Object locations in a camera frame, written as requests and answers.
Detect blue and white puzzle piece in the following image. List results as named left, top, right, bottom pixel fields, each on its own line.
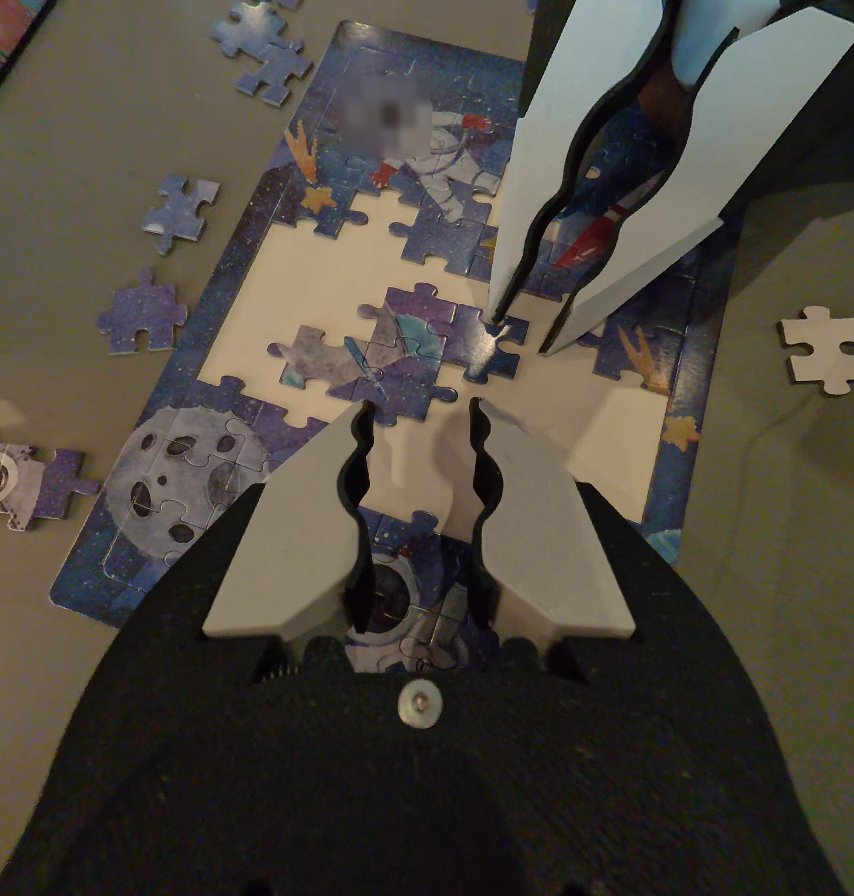
left=141, top=174, right=221, bottom=256

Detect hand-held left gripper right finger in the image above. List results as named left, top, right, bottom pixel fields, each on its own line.
left=469, top=397, right=638, bottom=644

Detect joined satellite puzzle piece cluster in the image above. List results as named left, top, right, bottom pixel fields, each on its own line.
left=267, top=282, right=532, bottom=424

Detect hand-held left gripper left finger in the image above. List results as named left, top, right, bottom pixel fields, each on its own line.
left=202, top=399, right=379, bottom=641

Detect illustrated puzzle box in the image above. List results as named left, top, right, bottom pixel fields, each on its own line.
left=0, top=0, right=57, bottom=116

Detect joined blue puzzle pieces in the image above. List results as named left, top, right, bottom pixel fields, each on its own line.
left=210, top=0, right=315, bottom=109

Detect pale porthole joined puzzle pieces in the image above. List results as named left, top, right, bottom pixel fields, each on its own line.
left=0, top=426, right=102, bottom=533

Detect space jigsaw puzzle tray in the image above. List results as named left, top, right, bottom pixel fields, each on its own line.
left=49, top=20, right=704, bottom=627

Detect purple starry puzzle piece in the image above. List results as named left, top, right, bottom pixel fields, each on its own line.
left=97, top=266, right=189, bottom=357

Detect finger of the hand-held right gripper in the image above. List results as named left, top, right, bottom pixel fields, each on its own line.
left=538, top=13, right=854, bottom=354
left=487, top=0, right=671, bottom=326

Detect white-backed puzzle piece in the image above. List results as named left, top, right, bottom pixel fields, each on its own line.
left=777, top=306, right=854, bottom=396

